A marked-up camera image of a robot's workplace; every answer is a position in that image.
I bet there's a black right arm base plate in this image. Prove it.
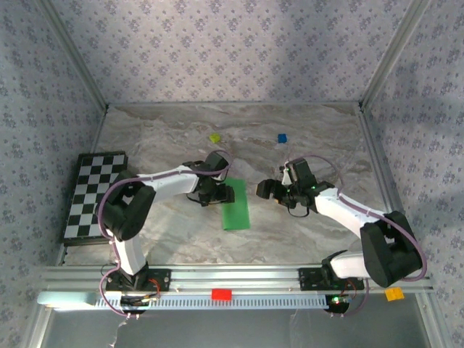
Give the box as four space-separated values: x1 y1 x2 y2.
298 267 365 291

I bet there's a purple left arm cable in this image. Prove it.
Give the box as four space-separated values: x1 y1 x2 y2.
98 150 233 320

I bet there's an aluminium frame post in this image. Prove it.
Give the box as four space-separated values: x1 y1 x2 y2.
36 0 109 112
358 0 434 109

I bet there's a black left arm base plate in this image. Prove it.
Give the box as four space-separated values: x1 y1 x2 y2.
104 268 172 293

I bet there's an aluminium mounting rail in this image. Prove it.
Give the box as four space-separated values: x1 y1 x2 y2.
39 263 435 294

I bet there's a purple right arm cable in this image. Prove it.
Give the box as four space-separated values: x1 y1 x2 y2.
286 154 428 318

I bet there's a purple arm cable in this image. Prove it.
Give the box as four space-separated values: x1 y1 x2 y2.
286 154 428 318
98 150 233 320

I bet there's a black and white checkerboard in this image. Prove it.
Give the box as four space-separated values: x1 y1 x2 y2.
59 151 130 247

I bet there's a white slotted cable duct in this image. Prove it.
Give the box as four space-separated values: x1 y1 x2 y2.
37 291 329 311

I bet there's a green paper sheet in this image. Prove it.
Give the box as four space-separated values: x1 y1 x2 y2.
220 177 252 231

